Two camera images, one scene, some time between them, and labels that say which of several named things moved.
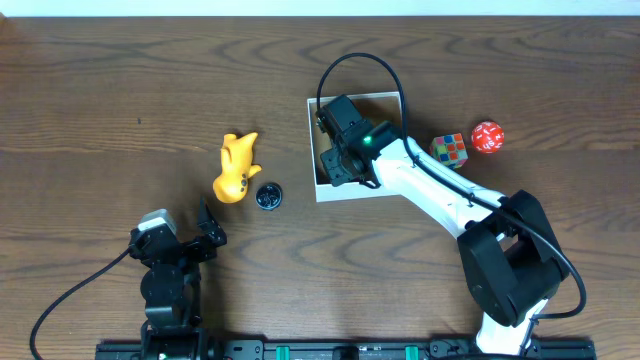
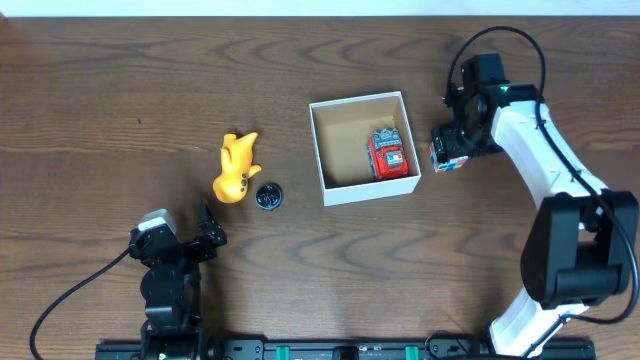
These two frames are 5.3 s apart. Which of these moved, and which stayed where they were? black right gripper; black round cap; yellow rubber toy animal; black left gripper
Moved: black right gripper
Stayed: yellow rubber toy animal; black round cap; black left gripper
